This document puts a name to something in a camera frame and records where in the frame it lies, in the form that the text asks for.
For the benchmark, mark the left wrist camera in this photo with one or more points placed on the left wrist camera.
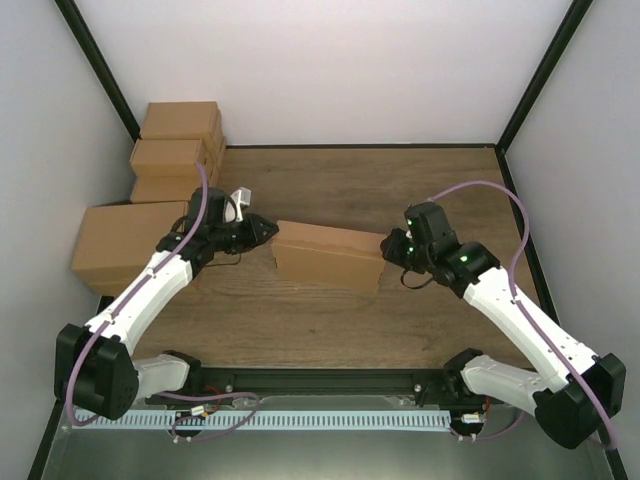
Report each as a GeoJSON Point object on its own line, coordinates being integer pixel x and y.
{"type": "Point", "coordinates": [235, 205]}

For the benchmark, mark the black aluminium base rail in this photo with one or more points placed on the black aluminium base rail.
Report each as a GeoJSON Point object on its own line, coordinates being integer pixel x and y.
{"type": "Point", "coordinates": [427, 385]}

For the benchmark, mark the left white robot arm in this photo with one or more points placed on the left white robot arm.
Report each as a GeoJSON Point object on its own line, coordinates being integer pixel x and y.
{"type": "Point", "coordinates": [94, 368]}

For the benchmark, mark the right black frame post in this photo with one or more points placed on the right black frame post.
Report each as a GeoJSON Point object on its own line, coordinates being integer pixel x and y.
{"type": "Point", "coordinates": [561, 39]}

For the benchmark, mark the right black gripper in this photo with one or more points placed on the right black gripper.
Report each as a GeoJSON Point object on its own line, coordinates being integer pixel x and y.
{"type": "Point", "coordinates": [392, 253]}

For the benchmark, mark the black frame post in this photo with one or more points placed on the black frame post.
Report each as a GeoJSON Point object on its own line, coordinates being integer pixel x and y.
{"type": "Point", "coordinates": [561, 39]}
{"type": "Point", "coordinates": [93, 54]}

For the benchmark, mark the light blue slotted cable duct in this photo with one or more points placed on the light blue slotted cable duct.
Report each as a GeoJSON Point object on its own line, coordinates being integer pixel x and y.
{"type": "Point", "coordinates": [380, 420]}

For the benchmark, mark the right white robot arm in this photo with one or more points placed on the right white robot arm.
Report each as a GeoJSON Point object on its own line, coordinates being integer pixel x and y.
{"type": "Point", "coordinates": [570, 390]}

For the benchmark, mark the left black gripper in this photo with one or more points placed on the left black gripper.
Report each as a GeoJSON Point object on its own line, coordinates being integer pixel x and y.
{"type": "Point", "coordinates": [256, 225]}

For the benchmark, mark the large front cardboard box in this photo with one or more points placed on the large front cardboard box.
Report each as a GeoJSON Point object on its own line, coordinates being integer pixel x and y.
{"type": "Point", "coordinates": [115, 242]}

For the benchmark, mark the left black frame post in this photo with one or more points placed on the left black frame post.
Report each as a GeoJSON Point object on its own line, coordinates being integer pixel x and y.
{"type": "Point", "coordinates": [93, 54]}

